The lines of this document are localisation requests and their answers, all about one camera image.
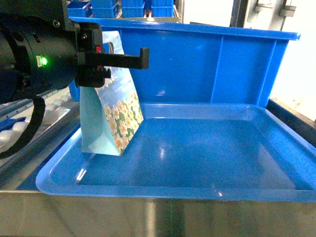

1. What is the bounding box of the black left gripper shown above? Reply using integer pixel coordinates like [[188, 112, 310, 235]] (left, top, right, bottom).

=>
[[75, 22, 150, 87]]

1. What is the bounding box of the flower gift bag with figures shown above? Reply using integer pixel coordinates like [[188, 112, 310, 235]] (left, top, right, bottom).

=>
[[79, 30, 145, 157]]

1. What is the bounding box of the large blue bin right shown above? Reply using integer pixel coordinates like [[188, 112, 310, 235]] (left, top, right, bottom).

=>
[[68, 16, 301, 107]]

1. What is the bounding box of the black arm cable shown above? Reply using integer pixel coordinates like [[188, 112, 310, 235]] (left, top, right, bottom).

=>
[[0, 95, 46, 159]]

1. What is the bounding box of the steel roller rack frame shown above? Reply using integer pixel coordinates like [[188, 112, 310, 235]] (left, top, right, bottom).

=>
[[0, 163, 316, 237]]

